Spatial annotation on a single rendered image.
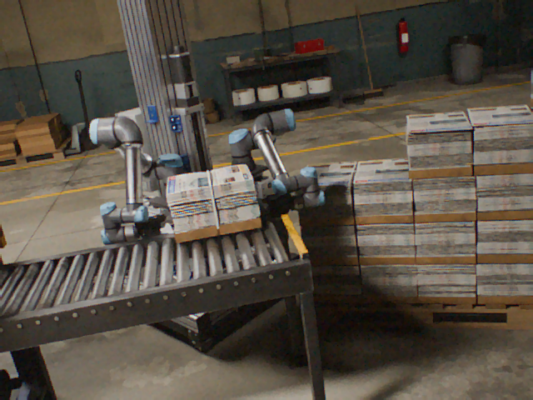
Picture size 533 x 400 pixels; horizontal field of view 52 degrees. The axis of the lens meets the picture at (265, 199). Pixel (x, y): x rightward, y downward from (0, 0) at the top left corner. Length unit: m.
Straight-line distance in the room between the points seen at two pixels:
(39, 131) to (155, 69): 5.58
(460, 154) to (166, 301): 1.49
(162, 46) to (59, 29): 6.38
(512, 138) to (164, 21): 1.81
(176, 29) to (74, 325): 1.67
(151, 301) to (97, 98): 7.45
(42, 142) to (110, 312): 6.54
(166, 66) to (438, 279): 1.79
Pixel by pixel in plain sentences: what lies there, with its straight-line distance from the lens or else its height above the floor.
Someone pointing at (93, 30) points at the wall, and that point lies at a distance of 9.25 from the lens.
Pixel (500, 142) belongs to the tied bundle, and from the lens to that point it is 2.70.
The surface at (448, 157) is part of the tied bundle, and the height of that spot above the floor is 0.93.
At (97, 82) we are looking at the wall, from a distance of 9.30.
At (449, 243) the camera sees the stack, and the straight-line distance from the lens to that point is 2.85.
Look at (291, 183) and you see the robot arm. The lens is 2.54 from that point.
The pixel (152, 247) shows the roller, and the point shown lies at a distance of 2.43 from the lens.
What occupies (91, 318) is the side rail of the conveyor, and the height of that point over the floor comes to 0.75.
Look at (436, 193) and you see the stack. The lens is 2.76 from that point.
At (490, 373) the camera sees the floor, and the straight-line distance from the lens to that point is 2.82.
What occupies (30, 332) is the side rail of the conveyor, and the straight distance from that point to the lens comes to 2.18.
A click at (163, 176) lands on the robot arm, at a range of 2.88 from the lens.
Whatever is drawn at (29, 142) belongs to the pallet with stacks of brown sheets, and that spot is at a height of 0.31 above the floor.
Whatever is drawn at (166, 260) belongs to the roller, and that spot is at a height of 0.80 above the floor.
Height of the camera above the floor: 1.72
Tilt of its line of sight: 20 degrees down
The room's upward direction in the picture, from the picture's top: 8 degrees counter-clockwise
